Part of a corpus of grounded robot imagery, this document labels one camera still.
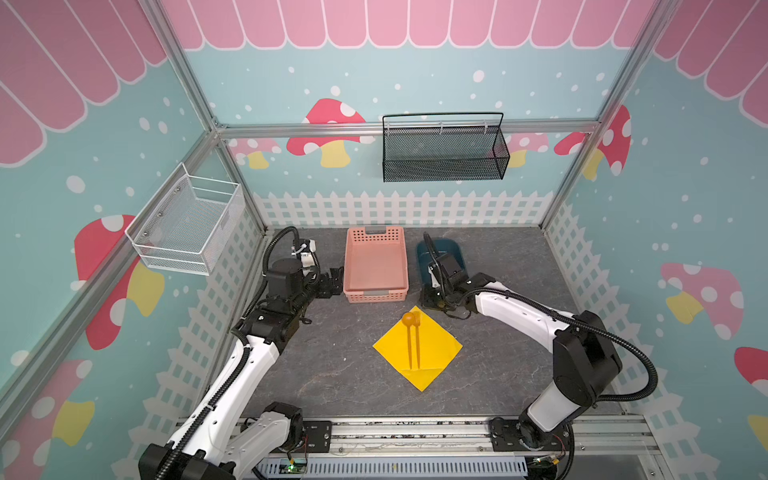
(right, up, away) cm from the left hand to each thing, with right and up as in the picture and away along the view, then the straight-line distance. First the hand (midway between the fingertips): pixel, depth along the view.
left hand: (328, 273), depth 77 cm
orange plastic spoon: (+22, -16, +17) cm, 32 cm away
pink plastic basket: (+10, 0, +31) cm, 33 cm away
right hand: (+25, -8, +10) cm, 28 cm away
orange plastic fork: (+24, -16, +17) cm, 34 cm away
